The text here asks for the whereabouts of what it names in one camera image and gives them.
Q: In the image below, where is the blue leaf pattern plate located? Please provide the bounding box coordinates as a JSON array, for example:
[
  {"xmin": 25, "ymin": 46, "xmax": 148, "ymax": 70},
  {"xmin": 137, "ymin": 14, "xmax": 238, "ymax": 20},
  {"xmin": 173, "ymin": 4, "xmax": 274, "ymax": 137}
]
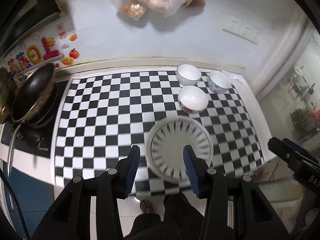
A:
[{"xmin": 146, "ymin": 116, "xmax": 213, "ymax": 184}]

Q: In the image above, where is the white dark rimmed bowl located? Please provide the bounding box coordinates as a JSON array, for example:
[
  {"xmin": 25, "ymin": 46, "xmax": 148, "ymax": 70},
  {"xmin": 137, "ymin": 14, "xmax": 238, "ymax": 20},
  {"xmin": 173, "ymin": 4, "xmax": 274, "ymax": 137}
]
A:
[{"xmin": 176, "ymin": 64, "xmax": 201, "ymax": 86}]

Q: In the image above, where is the person's foot in sandal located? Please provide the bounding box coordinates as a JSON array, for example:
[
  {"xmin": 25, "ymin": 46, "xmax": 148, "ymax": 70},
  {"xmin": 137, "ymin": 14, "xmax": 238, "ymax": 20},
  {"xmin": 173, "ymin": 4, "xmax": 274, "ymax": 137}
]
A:
[{"xmin": 139, "ymin": 200, "xmax": 155, "ymax": 214}]

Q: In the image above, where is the black white checkered mat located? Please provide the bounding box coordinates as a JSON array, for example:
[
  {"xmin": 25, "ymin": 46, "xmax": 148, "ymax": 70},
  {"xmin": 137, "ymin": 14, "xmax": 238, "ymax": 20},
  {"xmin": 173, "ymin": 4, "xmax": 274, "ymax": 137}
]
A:
[{"xmin": 50, "ymin": 70, "xmax": 264, "ymax": 196}]

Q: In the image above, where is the red rose floral bowl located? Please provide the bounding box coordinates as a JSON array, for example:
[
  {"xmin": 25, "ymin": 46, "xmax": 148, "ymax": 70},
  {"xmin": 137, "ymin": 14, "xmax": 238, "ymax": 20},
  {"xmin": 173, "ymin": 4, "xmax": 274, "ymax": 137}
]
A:
[{"xmin": 178, "ymin": 86, "xmax": 208, "ymax": 114}]

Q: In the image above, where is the black induction cooker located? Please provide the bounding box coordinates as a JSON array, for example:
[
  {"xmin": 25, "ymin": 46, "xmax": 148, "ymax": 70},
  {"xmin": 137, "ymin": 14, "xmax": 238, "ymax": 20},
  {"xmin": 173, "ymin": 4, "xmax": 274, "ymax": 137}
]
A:
[{"xmin": 14, "ymin": 81, "xmax": 68, "ymax": 158}]

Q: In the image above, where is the white blue dotted bowl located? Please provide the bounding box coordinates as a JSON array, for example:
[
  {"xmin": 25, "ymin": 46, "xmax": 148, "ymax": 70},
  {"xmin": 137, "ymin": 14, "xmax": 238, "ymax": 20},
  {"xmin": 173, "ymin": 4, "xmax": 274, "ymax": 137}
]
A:
[{"xmin": 208, "ymin": 70, "xmax": 232, "ymax": 94}]

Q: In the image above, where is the black wok pan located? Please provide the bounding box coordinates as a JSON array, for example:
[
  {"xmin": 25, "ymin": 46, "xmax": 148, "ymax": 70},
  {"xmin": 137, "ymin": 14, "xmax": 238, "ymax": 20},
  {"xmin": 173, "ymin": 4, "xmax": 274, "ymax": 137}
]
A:
[{"xmin": 7, "ymin": 63, "xmax": 55, "ymax": 176}]

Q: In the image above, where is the black cable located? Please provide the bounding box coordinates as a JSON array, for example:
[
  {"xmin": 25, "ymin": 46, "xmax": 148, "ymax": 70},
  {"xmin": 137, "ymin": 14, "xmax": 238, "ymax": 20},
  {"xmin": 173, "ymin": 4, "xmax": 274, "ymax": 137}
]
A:
[{"xmin": 0, "ymin": 167, "xmax": 30, "ymax": 240}]

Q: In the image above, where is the white wall power socket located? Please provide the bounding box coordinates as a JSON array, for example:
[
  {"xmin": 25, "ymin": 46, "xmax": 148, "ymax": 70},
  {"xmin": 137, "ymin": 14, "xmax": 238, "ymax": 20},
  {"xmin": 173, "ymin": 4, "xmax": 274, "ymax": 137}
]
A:
[{"xmin": 222, "ymin": 14, "xmax": 261, "ymax": 44}]

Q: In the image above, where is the colourful fruit wall sticker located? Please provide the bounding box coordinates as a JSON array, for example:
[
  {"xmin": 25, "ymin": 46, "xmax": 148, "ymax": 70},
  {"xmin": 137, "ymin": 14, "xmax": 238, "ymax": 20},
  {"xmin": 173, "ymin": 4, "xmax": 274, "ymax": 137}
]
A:
[{"xmin": 1, "ymin": 23, "xmax": 80, "ymax": 83}]

